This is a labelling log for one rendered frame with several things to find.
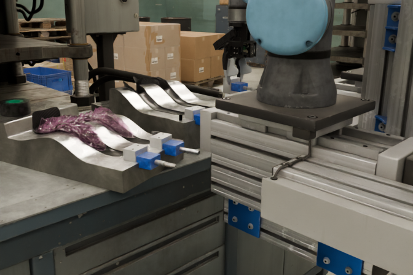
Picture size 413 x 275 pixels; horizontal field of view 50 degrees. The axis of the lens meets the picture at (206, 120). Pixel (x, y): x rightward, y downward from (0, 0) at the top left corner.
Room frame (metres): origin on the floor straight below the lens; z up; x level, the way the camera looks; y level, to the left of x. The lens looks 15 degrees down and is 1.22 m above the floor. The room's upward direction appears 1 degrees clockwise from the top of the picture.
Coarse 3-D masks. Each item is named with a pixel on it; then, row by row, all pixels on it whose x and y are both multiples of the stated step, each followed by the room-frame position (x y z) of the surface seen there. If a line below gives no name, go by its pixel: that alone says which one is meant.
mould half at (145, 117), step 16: (176, 80) 1.61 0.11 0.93; (112, 96) 1.45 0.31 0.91; (128, 96) 1.40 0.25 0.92; (160, 96) 1.47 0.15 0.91; (192, 96) 1.53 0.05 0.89; (128, 112) 1.38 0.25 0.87; (144, 112) 1.33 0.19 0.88; (160, 112) 1.33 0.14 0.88; (144, 128) 1.32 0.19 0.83; (160, 128) 1.27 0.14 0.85; (176, 128) 1.22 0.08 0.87; (192, 128) 1.22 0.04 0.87; (192, 144) 1.22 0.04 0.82
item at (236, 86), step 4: (232, 76) 1.58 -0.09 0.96; (224, 80) 1.54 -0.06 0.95; (232, 80) 1.53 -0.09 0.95; (236, 80) 1.54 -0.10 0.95; (224, 84) 1.54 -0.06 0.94; (232, 84) 1.52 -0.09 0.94; (236, 84) 1.51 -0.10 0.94; (240, 84) 1.50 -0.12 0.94; (244, 84) 1.51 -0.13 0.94; (224, 88) 1.54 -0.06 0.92; (228, 88) 1.53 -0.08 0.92; (232, 88) 1.52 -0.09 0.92; (236, 88) 1.51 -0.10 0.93; (240, 88) 1.50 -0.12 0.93; (244, 88) 1.50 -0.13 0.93; (248, 88) 1.49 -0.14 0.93; (252, 88) 1.48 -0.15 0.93; (256, 88) 1.47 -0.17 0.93; (224, 92) 1.54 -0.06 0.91; (228, 92) 1.53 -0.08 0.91; (232, 92) 1.53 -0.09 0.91; (236, 92) 1.55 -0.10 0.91
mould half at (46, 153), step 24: (0, 120) 1.13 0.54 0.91; (24, 120) 1.16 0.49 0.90; (0, 144) 1.11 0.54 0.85; (24, 144) 1.07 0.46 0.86; (48, 144) 1.03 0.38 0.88; (72, 144) 1.02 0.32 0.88; (120, 144) 1.10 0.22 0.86; (144, 144) 1.11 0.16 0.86; (48, 168) 1.03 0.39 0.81; (72, 168) 0.99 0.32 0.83; (96, 168) 0.96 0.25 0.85; (120, 168) 0.93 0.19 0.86; (120, 192) 0.92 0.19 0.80
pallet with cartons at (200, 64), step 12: (192, 36) 5.98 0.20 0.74; (204, 36) 6.09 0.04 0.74; (216, 36) 6.37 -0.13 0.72; (192, 48) 5.92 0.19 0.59; (204, 48) 6.09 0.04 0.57; (192, 60) 5.92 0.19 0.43; (204, 60) 6.10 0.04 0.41; (216, 60) 6.36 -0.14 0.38; (192, 72) 5.92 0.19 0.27; (204, 72) 6.11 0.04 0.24; (216, 72) 6.37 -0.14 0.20; (192, 84) 5.92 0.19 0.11; (204, 84) 6.21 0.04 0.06
